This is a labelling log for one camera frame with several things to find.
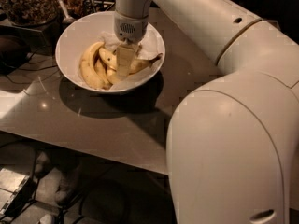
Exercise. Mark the white spoon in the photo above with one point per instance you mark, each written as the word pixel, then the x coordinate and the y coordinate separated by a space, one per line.
pixel 67 18

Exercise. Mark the white shoe under table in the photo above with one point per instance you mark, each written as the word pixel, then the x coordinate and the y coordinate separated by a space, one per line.
pixel 67 186

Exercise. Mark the white paper napkin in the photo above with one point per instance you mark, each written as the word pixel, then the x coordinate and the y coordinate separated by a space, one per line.
pixel 148 48

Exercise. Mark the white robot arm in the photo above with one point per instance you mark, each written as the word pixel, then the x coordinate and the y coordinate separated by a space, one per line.
pixel 230 142

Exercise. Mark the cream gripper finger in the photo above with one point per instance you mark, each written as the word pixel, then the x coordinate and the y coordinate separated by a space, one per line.
pixel 125 55

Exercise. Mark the white ceramic bowl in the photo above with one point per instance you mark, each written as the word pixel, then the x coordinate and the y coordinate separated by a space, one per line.
pixel 76 38

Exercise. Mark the small lower yellow banana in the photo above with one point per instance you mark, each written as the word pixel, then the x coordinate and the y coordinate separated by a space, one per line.
pixel 113 77

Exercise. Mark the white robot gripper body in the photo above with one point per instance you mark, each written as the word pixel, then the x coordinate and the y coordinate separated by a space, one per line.
pixel 131 29

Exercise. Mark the left long yellow banana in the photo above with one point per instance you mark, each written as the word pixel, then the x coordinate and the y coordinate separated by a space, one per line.
pixel 86 67

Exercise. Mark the metal box on floor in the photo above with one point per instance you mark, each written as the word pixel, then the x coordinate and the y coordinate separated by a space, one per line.
pixel 14 191

